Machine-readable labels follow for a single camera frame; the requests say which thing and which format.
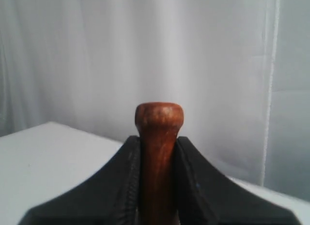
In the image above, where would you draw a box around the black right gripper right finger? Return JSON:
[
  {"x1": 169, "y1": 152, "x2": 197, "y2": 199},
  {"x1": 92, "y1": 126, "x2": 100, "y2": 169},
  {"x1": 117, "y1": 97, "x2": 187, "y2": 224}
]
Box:
[{"x1": 173, "y1": 137, "x2": 300, "y2": 225}]

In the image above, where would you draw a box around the white curtain backdrop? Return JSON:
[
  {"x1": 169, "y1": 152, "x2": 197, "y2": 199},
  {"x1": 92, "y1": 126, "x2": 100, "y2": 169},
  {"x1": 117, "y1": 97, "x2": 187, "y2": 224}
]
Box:
[{"x1": 0, "y1": 0, "x2": 310, "y2": 200}]

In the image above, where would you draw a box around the brown wooden handle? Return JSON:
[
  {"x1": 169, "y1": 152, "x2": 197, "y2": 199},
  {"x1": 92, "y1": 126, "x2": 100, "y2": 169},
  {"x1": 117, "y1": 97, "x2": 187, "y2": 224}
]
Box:
[{"x1": 135, "y1": 102, "x2": 184, "y2": 225}]

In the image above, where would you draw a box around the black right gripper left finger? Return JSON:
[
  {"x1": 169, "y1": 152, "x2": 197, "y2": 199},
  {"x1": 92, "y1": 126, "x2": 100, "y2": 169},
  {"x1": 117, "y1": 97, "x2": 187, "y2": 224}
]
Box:
[{"x1": 19, "y1": 136, "x2": 140, "y2": 225}]

